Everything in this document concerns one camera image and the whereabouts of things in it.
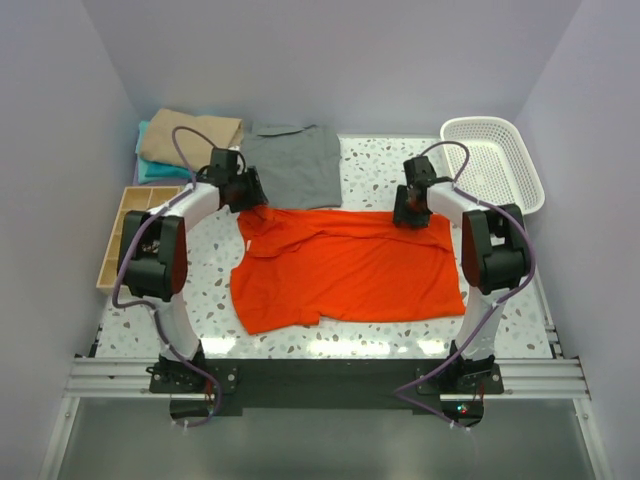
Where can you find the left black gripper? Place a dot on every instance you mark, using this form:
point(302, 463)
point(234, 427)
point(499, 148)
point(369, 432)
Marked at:
point(254, 196)

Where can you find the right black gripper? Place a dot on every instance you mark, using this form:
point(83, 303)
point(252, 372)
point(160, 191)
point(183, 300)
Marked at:
point(400, 214)

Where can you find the orange t-shirt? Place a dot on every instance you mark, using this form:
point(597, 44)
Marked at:
point(302, 265)

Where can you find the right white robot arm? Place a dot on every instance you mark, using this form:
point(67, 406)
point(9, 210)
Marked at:
point(497, 262)

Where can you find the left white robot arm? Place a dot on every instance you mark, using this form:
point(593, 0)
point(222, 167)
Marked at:
point(152, 266)

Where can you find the grey folded t-shirt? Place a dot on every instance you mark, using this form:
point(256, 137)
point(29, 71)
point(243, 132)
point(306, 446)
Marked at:
point(299, 167)

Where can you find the teal folded t-shirt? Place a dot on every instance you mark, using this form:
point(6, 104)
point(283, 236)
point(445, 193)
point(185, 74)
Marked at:
point(147, 172)

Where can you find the white plastic basket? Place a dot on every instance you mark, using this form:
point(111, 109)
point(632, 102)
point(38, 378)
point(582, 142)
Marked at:
point(500, 169)

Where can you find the beige folded t-shirt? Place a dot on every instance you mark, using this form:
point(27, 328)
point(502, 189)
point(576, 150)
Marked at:
point(194, 134)

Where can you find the wooden compartment tray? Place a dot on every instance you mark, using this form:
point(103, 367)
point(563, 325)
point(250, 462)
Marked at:
point(133, 198)

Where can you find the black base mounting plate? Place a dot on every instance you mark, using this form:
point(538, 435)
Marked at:
point(228, 387)

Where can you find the aluminium rail frame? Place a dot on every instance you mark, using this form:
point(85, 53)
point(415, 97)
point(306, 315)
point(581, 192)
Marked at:
point(111, 427)

